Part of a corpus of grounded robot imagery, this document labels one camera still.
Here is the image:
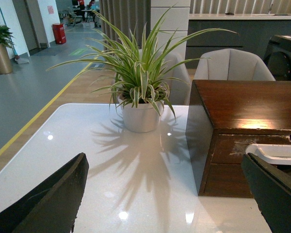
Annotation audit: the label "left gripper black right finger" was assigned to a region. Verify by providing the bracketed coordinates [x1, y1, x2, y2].
[241, 153, 291, 233]

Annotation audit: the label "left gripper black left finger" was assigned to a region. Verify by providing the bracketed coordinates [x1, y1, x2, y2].
[0, 153, 89, 233]

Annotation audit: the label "wooden drawer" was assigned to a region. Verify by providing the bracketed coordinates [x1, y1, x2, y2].
[211, 134, 291, 165]

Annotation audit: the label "dark wooden drawer cabinet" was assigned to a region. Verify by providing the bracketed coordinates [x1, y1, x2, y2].
[186, 80, 291, 198]

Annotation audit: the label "white plant pot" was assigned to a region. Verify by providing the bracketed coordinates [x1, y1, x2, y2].
[118, 97, 164, 133]

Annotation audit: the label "beige armchair right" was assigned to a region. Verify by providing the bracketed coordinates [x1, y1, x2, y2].
[194, 49, 275, 81]

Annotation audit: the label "beige armchair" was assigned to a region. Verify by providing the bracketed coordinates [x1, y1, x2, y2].
[194, 49, 275, 81]
[129, 50, 191, 108]

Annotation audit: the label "black appliance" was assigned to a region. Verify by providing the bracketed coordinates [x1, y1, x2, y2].
[263, 35, 291, 81]

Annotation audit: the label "beige armchair left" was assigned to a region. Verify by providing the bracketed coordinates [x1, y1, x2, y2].
[129, 50, 191, 108]

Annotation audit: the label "spider plant green leaves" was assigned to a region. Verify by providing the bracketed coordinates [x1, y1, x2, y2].
[46, 4, 238, 122]

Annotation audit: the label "gold floor planter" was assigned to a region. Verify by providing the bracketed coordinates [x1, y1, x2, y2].
[0, 44, 13, 74]

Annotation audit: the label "grey counter cabinet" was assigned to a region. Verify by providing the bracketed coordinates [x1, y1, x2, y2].
[185, 14, 291, 59]

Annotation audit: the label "red bin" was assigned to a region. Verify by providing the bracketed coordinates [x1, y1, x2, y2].
[52, 23, 66, 44]

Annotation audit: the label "green floor plant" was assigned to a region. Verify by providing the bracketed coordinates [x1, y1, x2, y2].
[0, 24, 14, 48]

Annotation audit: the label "broom with blue handle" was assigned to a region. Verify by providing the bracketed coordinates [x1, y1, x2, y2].
[0, 7, 29, 64]

